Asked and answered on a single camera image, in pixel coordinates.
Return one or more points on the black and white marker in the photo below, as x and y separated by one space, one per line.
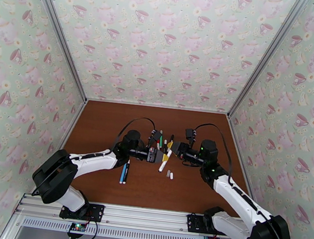
171 138

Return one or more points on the slim white black-ink marker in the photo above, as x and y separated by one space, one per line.
162 166

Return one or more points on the blue marker pen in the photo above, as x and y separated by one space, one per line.
123 173

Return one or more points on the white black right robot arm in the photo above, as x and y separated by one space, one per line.
238 196

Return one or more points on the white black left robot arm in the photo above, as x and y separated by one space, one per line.
93 161

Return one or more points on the green pen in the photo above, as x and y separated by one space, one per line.
160 143

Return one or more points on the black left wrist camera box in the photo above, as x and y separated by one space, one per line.
156 136

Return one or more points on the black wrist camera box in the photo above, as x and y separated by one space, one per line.
156 136
189 133

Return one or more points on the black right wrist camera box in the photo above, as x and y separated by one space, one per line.
189 133

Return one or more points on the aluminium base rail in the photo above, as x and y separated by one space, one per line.
141 218

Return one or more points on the aluminium frame post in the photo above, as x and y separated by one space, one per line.
265 56
61 37

